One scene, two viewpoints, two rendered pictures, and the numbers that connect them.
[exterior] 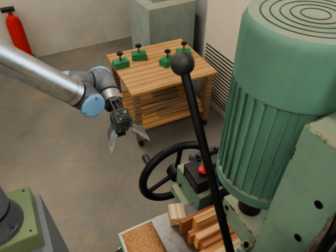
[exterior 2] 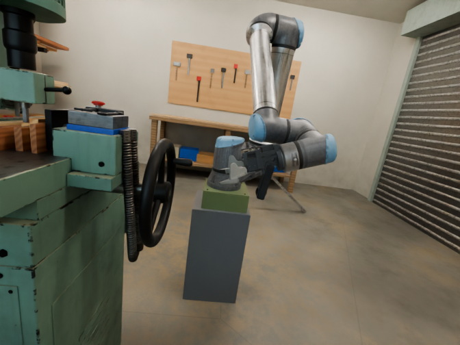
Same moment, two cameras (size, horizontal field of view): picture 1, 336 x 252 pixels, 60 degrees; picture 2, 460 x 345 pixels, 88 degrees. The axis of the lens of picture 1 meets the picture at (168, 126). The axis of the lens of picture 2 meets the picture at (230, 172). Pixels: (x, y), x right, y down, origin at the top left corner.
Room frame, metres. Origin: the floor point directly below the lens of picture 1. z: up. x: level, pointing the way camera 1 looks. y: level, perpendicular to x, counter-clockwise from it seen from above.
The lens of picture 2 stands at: (1.06, -0.52, 1.04)
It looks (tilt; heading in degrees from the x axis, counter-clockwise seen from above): 14 degrees down; 113
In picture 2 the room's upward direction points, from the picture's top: 8 degrees clockwise
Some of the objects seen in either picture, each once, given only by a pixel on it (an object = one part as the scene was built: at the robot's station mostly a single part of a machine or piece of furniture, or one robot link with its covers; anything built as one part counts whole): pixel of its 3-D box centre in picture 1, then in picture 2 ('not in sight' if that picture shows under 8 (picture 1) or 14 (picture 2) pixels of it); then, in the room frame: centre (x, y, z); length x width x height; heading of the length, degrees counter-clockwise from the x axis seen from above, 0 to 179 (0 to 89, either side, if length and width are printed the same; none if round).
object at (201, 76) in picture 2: not in sight; (234, 82); (-0.60, 3.06, 1.50); 2.00 x 0.04 x 0.90; 27
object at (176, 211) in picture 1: (176, 214); not in sight; (0.43, -0.02, 0.92); 0.05 x 0.04 x 0.04; 8
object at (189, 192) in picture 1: (206, 181); (100, 148); (0.54, -0.12, 0.91); 0.15 x 0.14 x 0.09; 117
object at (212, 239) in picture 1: (241, 227); (27, 135); (0.39, -0.19, 0.92); 0.25 x 0.02 x 0.05; 117
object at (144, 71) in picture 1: (159, 86); not in sight; (1.91, 0.06, 0.32); 0.66 x 0.57 x 0.64; 115
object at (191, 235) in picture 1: (222, 222); (53, 134); (0.40, -0.15, 0.93); 0.21 x 0.02 x 0.05; 117
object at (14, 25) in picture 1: (19, 37); not in sight; (2.80, 1.52, 0.30); 0.19 x 0.18 x 0.60; 27
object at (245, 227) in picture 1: (250, 224); (16, 88); (0.34, -0.19, 1.03); 0.14 x 0.07 x 0.09; 27
